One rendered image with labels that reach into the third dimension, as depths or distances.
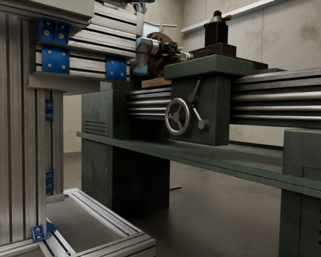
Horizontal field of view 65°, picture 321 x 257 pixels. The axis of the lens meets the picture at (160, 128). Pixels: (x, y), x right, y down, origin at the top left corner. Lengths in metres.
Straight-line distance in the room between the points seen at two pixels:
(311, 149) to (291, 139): 0.06
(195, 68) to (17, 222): 0.88
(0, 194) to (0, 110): 0.30
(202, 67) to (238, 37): 3.86
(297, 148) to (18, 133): 0.93
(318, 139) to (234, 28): 4.22
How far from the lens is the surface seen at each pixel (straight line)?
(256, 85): 0.98
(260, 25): 4.63
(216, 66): 0.91
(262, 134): 4.35
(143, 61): 1.34
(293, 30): 4.34
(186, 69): 1.02
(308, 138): 0.80
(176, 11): 5.80
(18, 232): 1.16
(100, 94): 1.83
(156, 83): 1.38
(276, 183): 0.78
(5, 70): 1.07
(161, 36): 1.73
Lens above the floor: 0.72
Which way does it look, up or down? 3 degrees down
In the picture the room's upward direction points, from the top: 1 degrees clockwise
